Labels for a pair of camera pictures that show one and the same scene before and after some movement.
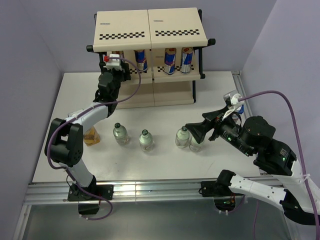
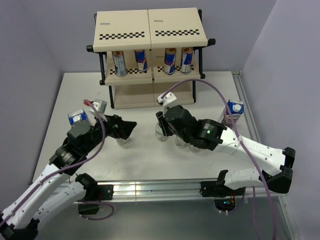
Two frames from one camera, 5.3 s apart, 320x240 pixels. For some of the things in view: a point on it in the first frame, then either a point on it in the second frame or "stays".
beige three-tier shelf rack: (164, 48) stays
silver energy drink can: (141, 61) stays
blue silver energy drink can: (186, 61) stays
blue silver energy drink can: (169, 60) stays
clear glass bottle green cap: (146, 140) -> (159, 134)
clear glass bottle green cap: (194, 146) stays
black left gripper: (125, 76) -> (125, 127)
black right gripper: (197, 129) -> (163, 123)
